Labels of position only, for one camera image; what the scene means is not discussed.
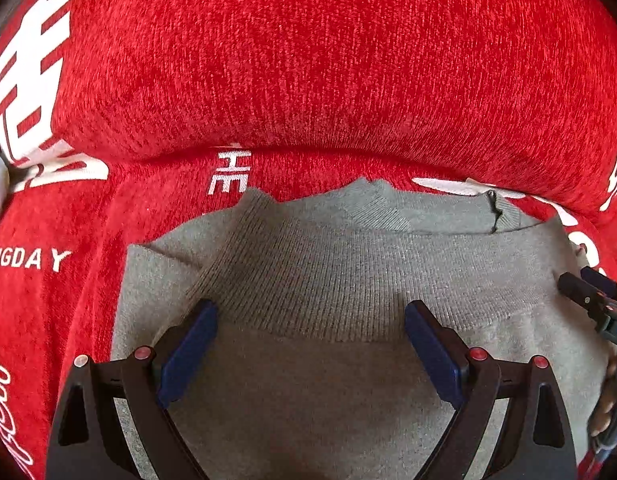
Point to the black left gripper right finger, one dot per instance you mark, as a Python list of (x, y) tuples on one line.
[(535, 440)]

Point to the person's right hand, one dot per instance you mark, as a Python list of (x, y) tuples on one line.
[(601, 418)]

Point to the red wedding pillow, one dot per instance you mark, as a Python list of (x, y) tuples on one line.
[(518, 93)]

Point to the red wedding bedspread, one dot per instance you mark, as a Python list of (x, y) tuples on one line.
[(63, 250)]

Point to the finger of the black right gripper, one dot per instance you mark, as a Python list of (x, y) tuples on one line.
[(584, 295), (600, 281)]

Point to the grey knit sweater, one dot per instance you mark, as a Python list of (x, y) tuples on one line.
[(311, 375)]

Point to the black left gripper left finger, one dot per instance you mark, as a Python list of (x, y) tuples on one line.
[(87, 440)]

